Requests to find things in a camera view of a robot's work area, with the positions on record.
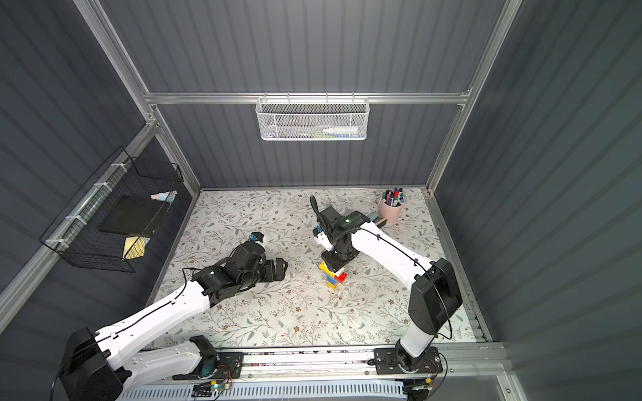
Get yellow long lego brick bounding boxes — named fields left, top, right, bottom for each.
left=319, top=262, right=338, bottom=277

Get black wire basket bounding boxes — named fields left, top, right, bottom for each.
left=40, top=152, right=183, bottom=273

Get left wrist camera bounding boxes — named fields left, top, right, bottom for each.
left=250, top=232, right=264, bottom=242

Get black notebook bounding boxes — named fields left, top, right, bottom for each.
left=99, top=195, right=171, bottom=237

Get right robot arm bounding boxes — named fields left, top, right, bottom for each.
left=310, top=195, right=462, bottom=361

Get white wire mesh basket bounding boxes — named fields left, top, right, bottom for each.
left=255, top=96, right=370, bottom=141

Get floral table mat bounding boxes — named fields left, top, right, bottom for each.
left=132, top=187, right=476, bottom=350

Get yellow sticky notes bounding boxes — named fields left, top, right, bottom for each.
left=123, top=237, right=150, bottom=260

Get pink pen cup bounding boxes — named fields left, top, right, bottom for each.
left=379, top=187, right=405, bottom=226

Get white marker bottle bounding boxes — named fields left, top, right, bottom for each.
left=324, top=126, right=359, bottom=136

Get long light blue lego brick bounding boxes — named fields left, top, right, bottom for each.
left=325, top=273, right=339, bottom=284

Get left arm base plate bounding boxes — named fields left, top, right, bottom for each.
left=172, top=352, right=244, bottom=381

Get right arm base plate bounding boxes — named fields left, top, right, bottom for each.
left=370, top=347, right=443, bottom=377

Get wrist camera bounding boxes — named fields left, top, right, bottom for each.
left=250, top=232, right=264, bottom=242
left=313, top=226, right=334, bottom=252

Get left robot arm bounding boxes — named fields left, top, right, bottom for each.
left=54, top=234, right=288, bottom=400

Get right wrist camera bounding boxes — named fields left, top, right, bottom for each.
left=313, top=226, right=334, bottom=252

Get pastel sticky note pad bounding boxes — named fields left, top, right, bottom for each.
left=150, top=190, right=177, bottom=204

